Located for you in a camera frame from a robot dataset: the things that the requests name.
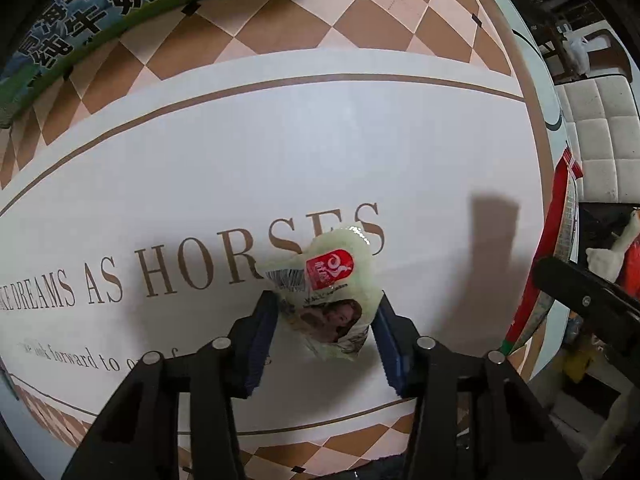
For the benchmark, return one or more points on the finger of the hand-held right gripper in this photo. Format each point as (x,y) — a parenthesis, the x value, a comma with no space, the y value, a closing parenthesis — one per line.
(590,300)

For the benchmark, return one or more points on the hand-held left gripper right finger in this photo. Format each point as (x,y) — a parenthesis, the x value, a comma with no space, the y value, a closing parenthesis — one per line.
(389,352)

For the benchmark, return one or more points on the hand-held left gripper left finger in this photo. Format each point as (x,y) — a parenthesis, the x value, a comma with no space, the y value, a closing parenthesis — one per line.
(260,342)

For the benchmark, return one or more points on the long red white snack packet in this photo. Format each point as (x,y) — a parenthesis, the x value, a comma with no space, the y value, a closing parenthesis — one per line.
(547,240)

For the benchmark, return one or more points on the pale green snack packet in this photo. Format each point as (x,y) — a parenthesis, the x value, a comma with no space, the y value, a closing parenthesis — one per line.
(330,260)

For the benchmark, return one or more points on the white plush goose toy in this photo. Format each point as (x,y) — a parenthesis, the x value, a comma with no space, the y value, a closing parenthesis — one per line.
(620,255)

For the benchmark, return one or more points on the white tufted seat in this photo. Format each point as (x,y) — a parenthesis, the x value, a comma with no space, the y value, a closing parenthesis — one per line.
(600,130)

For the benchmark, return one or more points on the printed table mat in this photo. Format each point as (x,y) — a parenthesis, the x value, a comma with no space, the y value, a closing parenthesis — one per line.
(250,150)

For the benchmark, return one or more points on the white plastic bag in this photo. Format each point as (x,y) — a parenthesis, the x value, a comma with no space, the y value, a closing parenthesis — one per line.
(580,52)

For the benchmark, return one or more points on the wooden chair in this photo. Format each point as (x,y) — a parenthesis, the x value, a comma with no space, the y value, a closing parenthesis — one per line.
(555,50)

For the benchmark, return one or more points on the blue printed milk carton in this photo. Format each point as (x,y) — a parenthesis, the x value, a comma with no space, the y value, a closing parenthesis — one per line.
(100,10)

